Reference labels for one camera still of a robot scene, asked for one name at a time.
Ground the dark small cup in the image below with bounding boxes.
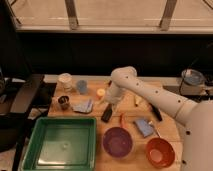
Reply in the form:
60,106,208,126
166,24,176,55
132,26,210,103
58,96,70,110

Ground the black chair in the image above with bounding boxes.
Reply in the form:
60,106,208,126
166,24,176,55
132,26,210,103
0,74,53,171

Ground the blue cup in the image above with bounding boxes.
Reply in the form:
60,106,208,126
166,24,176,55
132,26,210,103
76,80,88,94

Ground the yellow banana toy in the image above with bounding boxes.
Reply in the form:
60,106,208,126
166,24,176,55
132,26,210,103
134,95,142,107

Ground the orange-red bowl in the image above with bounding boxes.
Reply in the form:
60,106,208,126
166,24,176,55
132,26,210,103
145,138,175,169

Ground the blue-grey crumpled cloth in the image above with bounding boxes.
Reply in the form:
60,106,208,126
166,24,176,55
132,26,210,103
73,99,93,114

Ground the green plastic tray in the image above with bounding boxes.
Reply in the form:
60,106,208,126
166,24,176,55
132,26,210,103
21,117,96,171

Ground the black eraser block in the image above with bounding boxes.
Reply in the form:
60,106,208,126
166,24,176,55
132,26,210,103
101,104,112,122

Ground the silver metal spoon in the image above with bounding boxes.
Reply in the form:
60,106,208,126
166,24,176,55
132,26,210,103
148,121,161,138

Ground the purple bowl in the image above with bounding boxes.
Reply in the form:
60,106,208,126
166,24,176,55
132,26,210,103
103,127,133,158

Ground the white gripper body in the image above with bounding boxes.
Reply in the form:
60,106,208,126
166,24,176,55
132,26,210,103
104,85,124,105

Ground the black handled tool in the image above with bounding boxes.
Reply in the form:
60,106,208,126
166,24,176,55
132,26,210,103
151,104,163,121

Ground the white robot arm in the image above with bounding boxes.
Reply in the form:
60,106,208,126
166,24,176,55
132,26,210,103
104,66,213,171

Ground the orange cup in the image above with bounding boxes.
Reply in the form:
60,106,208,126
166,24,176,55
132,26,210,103
96,88,105,99

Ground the orange spoon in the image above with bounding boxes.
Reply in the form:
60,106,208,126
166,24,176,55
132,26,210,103
120,113,127,129

